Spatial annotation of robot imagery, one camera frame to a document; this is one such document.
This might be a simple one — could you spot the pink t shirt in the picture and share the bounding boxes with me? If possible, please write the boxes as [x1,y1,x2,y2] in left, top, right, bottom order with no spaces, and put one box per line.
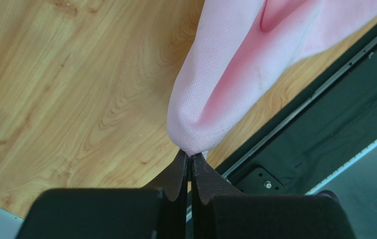
[167,0,377,156]

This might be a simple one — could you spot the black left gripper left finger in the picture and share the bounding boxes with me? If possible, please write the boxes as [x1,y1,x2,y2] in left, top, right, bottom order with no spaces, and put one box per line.
[17,151,188,239]

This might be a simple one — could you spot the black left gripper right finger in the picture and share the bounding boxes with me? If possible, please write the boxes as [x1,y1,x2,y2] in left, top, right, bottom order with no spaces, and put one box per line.
[191,154,355,239]

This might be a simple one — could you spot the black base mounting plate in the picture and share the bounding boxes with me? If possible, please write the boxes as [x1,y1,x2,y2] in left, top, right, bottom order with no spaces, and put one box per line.
[207,17,377,194]

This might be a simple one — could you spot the aluminium frame rail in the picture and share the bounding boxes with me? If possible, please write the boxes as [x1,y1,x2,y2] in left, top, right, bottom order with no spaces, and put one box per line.
[305,139,377,195]

